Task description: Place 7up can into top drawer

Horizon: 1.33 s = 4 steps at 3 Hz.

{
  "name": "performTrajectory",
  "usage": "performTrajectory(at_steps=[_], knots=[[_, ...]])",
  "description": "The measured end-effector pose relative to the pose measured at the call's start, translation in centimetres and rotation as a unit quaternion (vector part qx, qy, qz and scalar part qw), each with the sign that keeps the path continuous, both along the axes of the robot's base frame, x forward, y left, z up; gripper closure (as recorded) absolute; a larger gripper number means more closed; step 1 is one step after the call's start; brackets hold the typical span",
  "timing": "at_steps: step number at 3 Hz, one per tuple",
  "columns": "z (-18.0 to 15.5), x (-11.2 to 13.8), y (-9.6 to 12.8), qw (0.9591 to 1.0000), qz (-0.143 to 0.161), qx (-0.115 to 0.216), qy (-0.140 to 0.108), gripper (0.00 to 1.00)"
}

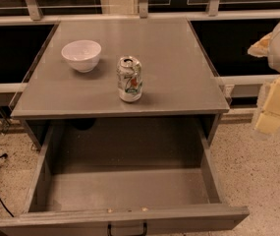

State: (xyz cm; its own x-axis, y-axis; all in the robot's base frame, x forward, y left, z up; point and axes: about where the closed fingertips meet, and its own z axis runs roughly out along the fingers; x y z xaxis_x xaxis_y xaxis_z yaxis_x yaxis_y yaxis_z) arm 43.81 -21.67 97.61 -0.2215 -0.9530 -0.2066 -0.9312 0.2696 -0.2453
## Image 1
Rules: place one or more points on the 7up soda can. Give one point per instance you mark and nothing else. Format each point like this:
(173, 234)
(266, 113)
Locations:
(129, 78)

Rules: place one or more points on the open grey top drawer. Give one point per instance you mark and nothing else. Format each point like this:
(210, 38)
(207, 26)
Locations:
(153, 170)

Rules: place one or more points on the grey cabinet with top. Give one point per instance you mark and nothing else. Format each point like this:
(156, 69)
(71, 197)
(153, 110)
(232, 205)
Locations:
(148, 67)

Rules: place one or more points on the white ceramic bowl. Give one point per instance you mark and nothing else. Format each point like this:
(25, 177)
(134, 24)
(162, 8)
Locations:
(82, 55)

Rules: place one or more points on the black drawer handle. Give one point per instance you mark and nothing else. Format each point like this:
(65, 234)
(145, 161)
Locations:
(127, 229)

